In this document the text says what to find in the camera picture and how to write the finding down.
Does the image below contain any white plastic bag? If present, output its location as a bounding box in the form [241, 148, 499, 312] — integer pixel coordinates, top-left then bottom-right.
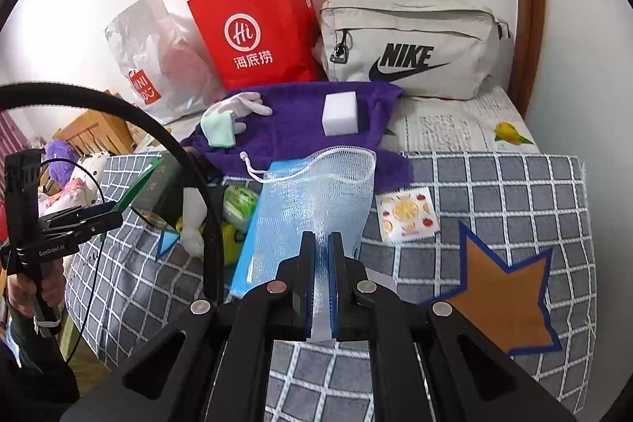
[104, 0, 228, 126]

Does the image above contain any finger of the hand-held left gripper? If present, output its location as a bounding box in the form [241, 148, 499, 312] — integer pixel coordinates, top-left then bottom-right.
[42, 224, 107, 241]
[47, 203, 124, 226]

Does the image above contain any red paper bag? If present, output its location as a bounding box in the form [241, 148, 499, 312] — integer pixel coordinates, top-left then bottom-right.
[187, 0, 322, 91]

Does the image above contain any person's left forearm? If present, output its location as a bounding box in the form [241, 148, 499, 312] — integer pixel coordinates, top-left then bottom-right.
[0, 308, 82, 405]

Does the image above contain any white glove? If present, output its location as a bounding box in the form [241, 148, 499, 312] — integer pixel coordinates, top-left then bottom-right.
[205, 92, 274, 135]

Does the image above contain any beige waist bag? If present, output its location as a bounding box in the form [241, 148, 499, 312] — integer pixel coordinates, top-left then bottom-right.
[313, 0, 512, 101]

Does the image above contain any brown wooden frame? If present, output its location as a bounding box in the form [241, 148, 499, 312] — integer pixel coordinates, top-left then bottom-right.
[509, 0, 547, 116]

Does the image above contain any person's left hand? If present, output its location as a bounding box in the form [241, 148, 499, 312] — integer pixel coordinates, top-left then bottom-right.
[6, 259, 66, 319]

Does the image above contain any light green cloth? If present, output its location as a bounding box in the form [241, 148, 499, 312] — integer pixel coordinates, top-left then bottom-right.
[200, 112, 238, 150]

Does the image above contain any white soft cloth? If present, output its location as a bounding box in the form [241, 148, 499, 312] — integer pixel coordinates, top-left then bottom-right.
[179, 187, 208, 257]

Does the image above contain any purple plush toy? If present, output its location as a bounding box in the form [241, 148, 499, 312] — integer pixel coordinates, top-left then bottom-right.
[45, 140, 80, 185]

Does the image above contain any thick black cable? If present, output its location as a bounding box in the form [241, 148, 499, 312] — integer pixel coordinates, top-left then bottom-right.
[0, 81, 226, 304]

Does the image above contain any purple towel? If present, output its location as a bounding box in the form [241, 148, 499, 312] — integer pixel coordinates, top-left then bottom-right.
[178, 81, 413, 193]

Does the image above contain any grey checked blanket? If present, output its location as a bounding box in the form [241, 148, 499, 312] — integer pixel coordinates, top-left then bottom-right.
[64, 148, 597, 422]

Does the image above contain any white sponge block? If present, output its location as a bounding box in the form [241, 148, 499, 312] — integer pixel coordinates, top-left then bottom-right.
[321, 92, 360, 137]

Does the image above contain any white mesh drawstring bag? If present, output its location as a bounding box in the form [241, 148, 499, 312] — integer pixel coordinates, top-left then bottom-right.
[240, 146, 377, 344]

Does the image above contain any light blue packet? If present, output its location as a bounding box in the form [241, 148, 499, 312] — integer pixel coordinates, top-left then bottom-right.
[230, 160, 307, 299]

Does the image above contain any light wooden furniture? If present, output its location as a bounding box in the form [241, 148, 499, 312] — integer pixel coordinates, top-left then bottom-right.
[52, 108, 149, 156]

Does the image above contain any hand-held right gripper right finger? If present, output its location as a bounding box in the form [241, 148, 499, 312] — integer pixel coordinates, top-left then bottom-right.
[329, 231, 577, 422]

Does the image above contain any yellow black fabric pouch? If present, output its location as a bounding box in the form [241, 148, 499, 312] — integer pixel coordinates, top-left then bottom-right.
[218, 221, 248, 265]

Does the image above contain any dark red striped cloth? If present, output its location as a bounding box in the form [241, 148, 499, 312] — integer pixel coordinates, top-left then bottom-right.
[0, 110, 21, 151]

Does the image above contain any thin black cable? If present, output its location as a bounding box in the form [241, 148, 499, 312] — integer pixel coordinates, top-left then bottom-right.
[42, 157, 107, 363]

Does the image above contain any fruit print packet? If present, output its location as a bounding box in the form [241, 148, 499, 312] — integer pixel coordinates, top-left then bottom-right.
[376, 186, 441, 246]

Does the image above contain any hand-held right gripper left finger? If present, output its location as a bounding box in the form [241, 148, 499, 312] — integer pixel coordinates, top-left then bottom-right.
[59, 231, 317, 422]

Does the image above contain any green tissue pack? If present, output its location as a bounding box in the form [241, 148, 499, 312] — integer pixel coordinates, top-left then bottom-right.
[222, 185, 260, 235]

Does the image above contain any white spotted plush toy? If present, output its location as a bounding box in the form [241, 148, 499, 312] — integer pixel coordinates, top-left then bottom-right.
[69, 152, 110, 195]

